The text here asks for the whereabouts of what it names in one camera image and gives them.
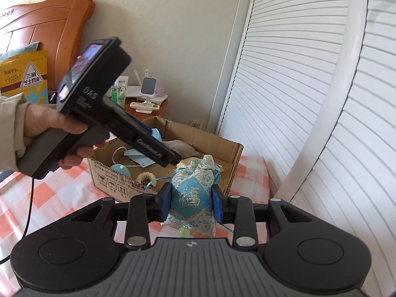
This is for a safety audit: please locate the pink checked tablecloth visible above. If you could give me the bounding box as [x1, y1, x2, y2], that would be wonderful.
[1, 156, 272, 258]

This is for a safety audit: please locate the wooden bed headboard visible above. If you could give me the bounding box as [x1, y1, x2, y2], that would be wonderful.
[1, 0, 95, 93]

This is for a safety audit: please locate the white router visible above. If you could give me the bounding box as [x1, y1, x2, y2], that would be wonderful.
[125, 70, 142, 98]

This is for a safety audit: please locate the grey linen sachet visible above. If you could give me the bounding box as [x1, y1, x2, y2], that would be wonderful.
[163, 140, 199, 160]

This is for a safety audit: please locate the yellow cleaning cloth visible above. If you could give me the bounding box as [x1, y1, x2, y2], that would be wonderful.
[176, 157, 193, 168]

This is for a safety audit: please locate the light blue round pouch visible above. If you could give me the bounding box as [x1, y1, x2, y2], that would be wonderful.
[110, 164, 131, 178]

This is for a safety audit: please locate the blue face mask on wall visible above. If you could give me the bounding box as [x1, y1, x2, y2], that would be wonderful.
[148, 128, 162, 144]

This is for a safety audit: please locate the brown cardboard box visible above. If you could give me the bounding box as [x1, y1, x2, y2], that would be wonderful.
[88, 117, 243, 202]

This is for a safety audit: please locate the white remote control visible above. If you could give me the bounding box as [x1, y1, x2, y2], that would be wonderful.
[129, 102, 160, 114]

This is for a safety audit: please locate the black cable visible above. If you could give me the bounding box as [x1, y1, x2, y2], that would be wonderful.
[0, 177, 36, 266]

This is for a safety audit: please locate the cream crocheted ring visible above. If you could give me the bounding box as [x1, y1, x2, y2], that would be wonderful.
[136, 171, 157, 187]

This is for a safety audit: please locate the blue embroidered sachet with tassel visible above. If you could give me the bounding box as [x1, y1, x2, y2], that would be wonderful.
[161, 154, 223, 237]

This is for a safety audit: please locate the person left hand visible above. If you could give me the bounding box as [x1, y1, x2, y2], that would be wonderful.
[23, 102, 108, 171]

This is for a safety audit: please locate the beige sleeve forearm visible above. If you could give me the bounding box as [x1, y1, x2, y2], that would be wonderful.
[0, 93, 30, 171]

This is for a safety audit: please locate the wooden nightstand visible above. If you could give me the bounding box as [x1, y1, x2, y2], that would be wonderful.
[123, 94, 169, 124]

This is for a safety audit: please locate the white louvred wardrobe door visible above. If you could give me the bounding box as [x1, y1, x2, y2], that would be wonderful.
[218, 0, 395, 296]

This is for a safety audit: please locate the blue face mask lying flat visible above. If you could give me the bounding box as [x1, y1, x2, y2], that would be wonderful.
[112, 146, 155, 168]

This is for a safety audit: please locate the yellow snack bag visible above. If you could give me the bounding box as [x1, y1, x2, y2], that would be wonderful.
[1, 50, 48, 104]

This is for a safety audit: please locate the green tube bottle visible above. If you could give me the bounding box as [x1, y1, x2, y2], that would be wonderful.
[117, 85, 127, 108]

